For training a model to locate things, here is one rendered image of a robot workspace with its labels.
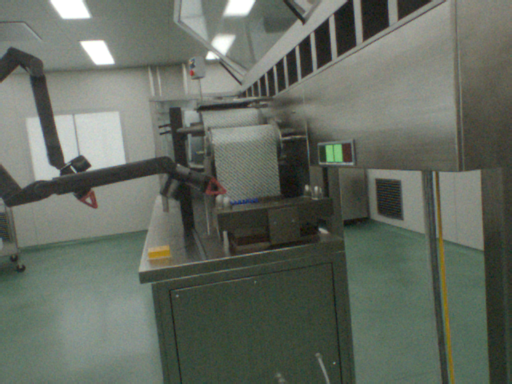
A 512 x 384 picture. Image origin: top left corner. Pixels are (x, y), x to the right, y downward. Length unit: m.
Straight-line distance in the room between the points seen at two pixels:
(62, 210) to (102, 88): 2.12
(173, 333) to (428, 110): 0.93
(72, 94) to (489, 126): 6.78
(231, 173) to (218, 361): 0.64
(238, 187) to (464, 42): 0.92
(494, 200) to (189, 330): 0.90
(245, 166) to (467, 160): 0.87
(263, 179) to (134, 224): 5.73
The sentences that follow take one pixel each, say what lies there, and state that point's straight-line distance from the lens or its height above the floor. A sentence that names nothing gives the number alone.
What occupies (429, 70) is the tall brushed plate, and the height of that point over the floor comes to 1.33.
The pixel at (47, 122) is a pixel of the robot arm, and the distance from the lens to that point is 1.84.
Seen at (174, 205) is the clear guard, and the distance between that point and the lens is 2.49.
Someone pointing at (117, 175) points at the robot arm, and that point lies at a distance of 1.35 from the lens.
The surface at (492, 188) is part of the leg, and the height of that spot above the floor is 1.09.
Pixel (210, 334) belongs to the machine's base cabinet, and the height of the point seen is 0.66.
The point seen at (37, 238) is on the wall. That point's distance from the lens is 7.41.
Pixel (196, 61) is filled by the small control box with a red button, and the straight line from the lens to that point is 2.08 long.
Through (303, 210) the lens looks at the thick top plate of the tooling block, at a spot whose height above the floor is 1.00.
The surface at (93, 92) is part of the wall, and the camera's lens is 7.18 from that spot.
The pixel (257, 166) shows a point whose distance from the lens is 1.48.
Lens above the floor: 1.21
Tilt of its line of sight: 6 degrees down
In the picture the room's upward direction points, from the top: 6 degrees counter-clockwise
